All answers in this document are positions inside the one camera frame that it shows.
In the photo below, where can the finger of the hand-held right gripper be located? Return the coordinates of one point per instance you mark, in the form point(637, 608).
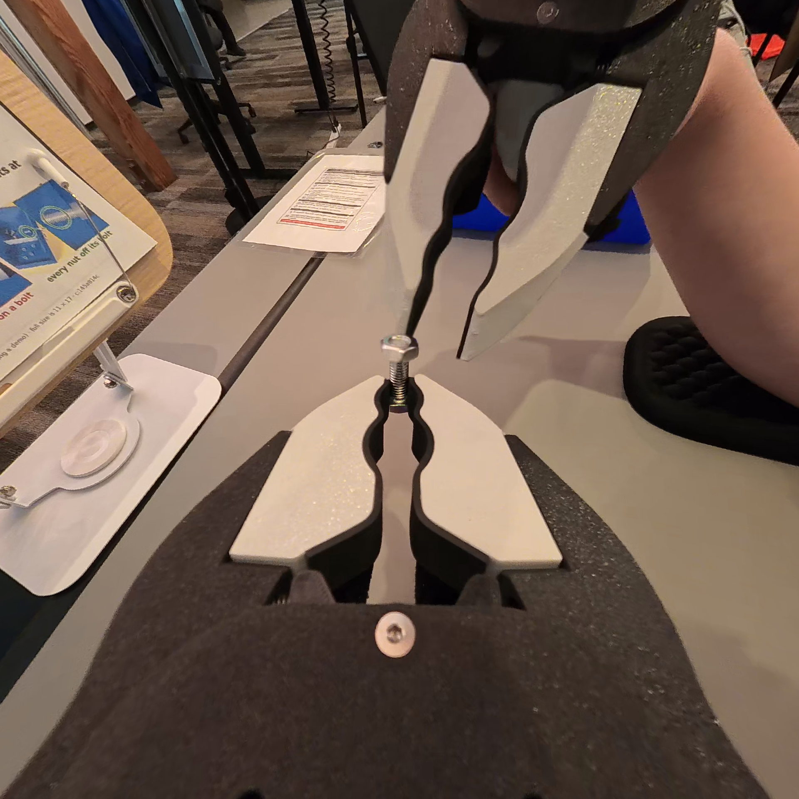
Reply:
point(431, 175)
point(574, 187)

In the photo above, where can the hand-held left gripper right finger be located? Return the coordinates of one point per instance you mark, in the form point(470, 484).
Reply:
point(487, 493)

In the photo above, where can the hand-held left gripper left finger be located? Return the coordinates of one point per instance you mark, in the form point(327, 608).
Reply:
point(299, 493)

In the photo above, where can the blue plastic bin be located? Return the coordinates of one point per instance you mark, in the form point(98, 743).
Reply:
point(480, 218)

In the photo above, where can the silver hex bolt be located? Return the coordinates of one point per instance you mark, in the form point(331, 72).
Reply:
point(398, 346)

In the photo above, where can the person's right forearm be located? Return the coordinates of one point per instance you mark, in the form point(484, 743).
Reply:
point(736, 249)

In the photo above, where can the black desk leg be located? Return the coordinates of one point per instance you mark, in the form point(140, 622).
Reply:
point(312, 56)

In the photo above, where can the laminated instruction sheet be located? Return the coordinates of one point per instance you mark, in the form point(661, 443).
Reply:
point(312, 206)

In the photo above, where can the black floor stand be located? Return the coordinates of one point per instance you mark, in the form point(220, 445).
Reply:
point(240, 215)

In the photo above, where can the black wrist rest pad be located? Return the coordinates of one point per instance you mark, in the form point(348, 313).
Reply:
point(674, 374)

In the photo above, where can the blue cloth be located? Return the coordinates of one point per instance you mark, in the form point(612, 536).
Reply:
point(125, 50)

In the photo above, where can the printed instruction poster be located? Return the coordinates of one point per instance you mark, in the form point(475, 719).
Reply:
point(62, 262)

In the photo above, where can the wooden document stand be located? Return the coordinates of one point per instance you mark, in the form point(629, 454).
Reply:
point(93, 163)

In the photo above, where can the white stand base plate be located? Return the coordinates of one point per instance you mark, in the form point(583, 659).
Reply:
point(156, 499)

